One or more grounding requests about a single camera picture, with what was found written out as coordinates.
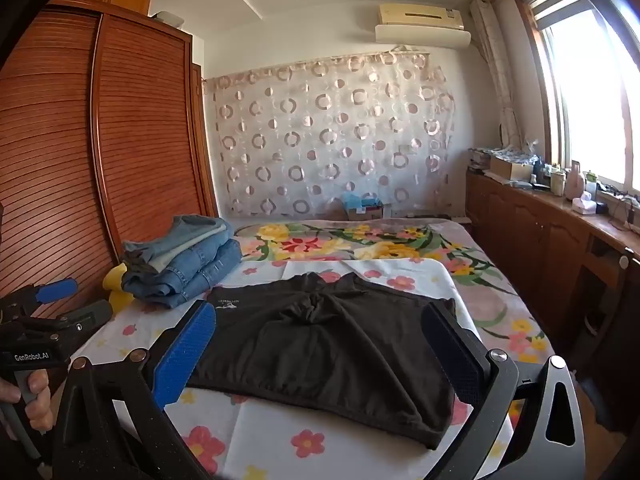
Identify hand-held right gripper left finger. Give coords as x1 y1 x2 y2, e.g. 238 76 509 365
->
52 300 218 480

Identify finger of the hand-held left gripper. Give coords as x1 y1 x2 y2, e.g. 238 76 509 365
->
0 279 79 318
27 300 114 342

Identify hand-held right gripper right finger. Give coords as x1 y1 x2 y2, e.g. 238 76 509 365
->
421 300 587 480

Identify black pants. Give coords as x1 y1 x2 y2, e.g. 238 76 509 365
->
187 272 473 451

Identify folded grey pants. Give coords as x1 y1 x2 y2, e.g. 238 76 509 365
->
121 249 168 275

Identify person's left hand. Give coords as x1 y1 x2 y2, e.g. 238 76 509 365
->
0 369 52 436

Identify yellow plush toy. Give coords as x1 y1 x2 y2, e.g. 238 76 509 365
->
102 262 135 315

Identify folded light blue jeans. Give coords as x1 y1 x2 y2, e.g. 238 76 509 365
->
124 214 234 266

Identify white flower-print blanket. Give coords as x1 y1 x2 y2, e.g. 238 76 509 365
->
69 257 517 480

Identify floral bed sheet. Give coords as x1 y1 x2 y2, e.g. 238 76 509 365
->
231 216 557 373

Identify wooden slatted wardrobe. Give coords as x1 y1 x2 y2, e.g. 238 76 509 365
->
0 0 219 313

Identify wooden sideboard cabinet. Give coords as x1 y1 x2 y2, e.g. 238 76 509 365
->
465 166 640 403

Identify cardboard box with blue cloth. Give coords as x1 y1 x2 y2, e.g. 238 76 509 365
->
341 191 385 222

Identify open cardboard box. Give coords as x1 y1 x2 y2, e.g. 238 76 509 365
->
488 151 534 182

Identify pink bottle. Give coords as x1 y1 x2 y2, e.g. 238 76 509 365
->
565 160 587 200

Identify sheer circle-patterned curtain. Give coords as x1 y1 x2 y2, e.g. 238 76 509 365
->
201 49 457 219

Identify pale window curtain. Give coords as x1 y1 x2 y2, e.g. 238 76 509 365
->
469 0 525 153

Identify wooden framed window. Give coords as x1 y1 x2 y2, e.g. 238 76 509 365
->
512 0 640 188

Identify wall air conditioner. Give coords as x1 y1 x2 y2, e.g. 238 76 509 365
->
374 2 472 52

